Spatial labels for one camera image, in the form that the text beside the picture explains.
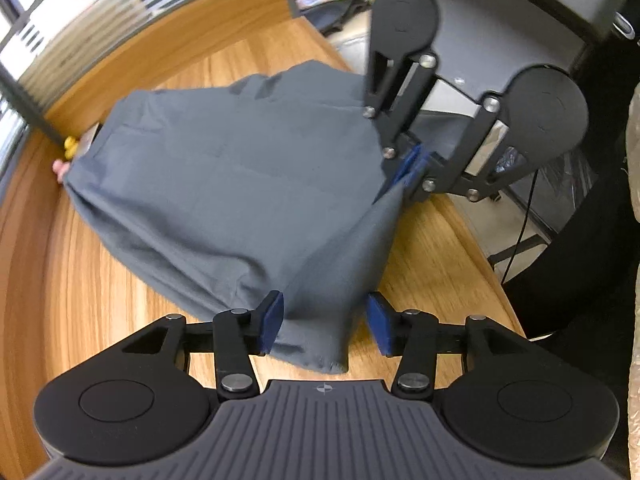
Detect grey pants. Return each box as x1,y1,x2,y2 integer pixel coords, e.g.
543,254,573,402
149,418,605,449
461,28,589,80
65,60,423,375

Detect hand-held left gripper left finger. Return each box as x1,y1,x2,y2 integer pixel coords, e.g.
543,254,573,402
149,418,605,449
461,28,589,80
119,291,285,401

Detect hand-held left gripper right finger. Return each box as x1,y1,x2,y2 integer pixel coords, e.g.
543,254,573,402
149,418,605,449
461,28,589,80
367,292,528,402

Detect wooden desk partition panel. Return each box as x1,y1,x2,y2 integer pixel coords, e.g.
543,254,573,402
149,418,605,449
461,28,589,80
0,0,306,161

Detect dark blue clothes pile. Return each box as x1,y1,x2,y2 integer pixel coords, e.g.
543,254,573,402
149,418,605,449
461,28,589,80
310,0,374,37

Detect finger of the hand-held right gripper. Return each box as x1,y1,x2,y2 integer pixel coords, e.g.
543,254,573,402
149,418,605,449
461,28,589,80
405,95,541,203
362,47,437,186

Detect black cable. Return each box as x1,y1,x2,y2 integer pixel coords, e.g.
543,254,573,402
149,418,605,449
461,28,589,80
502,170,541,281

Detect white quilted jacket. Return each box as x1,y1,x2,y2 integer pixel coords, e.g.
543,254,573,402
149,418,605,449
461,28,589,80
607,85,640,480

